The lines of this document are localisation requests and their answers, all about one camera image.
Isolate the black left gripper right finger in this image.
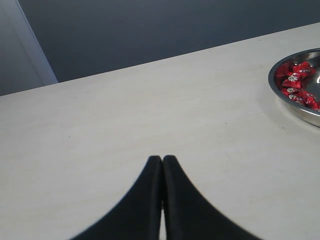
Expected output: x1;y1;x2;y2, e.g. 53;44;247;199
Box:
162;155;258;240

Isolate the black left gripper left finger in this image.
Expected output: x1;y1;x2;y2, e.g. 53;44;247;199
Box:
73;155;163;240

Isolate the pile of red candies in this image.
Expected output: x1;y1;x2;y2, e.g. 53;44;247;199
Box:
274;61;320;112

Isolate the round steel plate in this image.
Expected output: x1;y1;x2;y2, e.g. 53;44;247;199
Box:
268;48;320;127

